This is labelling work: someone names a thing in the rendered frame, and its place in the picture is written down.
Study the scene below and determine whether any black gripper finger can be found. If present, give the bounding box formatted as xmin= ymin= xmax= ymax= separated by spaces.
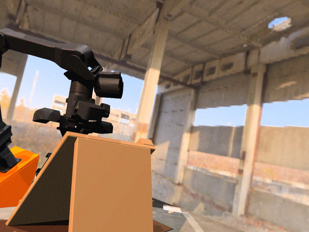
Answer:
xmin=76 ymin=129 xmax=94 ymax=135
xmin=56 ymin=126 xmax=78 ymax=137

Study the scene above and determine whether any white rectangular card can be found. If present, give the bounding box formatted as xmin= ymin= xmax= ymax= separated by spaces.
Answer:
xmin=163 ymin=205 xmax=182 ymax=215

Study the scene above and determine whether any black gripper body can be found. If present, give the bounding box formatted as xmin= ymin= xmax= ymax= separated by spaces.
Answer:
xmin=32 ymin=92 xmax=113 ymax=134

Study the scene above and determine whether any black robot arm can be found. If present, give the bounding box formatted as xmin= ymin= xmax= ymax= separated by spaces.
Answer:
xmin=0 ymin=28 xmax=123 ymax=173

